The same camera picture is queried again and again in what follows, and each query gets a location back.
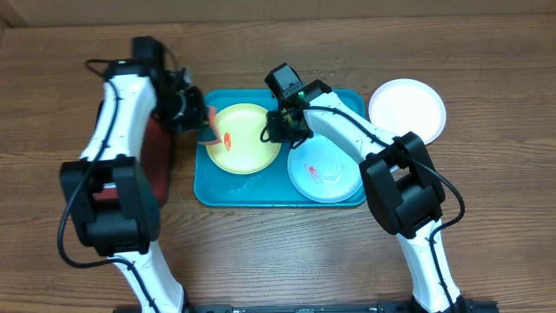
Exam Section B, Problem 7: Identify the yellow-green plate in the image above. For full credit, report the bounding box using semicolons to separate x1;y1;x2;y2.
207;103;281;175

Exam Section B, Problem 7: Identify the light blue plate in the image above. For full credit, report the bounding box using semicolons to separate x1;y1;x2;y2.
288;135;362;203

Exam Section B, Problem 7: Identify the white plate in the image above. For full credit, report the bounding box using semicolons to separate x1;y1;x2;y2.
368;78;447;144

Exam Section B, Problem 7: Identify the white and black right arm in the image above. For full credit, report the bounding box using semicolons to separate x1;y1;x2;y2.
261;63;467;312

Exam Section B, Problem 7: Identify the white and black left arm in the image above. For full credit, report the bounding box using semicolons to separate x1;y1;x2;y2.
60;37;221;312

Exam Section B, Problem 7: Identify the dark red water tray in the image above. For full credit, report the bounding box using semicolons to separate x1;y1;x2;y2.
140;117;173;206

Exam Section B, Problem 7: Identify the teal plastic serving tray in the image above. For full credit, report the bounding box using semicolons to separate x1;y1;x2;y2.
193;89;370;208

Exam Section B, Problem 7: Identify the brown cardboard back panel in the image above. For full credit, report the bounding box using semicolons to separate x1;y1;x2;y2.
1;0;555;28

